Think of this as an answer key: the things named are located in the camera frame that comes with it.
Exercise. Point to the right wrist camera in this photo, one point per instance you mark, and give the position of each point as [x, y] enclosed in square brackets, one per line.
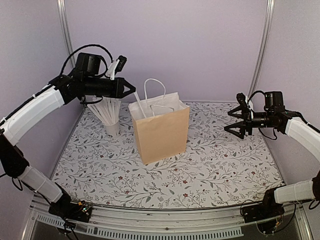
[246, 105]

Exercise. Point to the kraft paper takeout bag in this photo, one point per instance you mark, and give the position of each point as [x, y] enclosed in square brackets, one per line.
[164, 132]

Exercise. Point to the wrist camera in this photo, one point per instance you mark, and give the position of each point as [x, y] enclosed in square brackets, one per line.
[115, 67]
[246, 105]

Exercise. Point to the floral patterned table mat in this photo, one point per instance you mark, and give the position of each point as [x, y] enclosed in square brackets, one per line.
[216, 170]

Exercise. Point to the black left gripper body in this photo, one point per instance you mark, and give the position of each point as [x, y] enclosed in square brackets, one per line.
[95, 88]

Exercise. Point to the front aluminium rail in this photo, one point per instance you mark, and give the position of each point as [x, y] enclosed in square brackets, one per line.
[123, 223]

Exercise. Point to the aluminium frame post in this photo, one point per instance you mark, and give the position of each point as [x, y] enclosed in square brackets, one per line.
[61, 7]
[270, 5]

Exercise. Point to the white wrapped straws bundle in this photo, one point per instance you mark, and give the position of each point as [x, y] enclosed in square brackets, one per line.
[106, 109]

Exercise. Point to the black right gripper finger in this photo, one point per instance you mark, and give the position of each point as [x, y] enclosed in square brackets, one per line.
[237, 129]
[237, 112]

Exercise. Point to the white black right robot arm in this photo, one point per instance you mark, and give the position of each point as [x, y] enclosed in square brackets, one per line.
[295, 146]

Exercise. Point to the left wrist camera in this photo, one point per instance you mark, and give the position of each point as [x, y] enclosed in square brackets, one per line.
[115, 67]

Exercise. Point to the left aluminium frame post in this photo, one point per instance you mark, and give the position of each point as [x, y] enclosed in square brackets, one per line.
[61, 7]

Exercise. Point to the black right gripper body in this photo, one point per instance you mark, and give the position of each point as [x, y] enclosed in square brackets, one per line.
[248, 121]

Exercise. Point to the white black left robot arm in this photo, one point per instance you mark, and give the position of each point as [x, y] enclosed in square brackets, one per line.
[84, 80]

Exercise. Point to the white cup holding straws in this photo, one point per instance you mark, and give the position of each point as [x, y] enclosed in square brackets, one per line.
[112, 130]

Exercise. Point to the right aluminium frame post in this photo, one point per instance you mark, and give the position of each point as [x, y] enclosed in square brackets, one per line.
[270, 5]

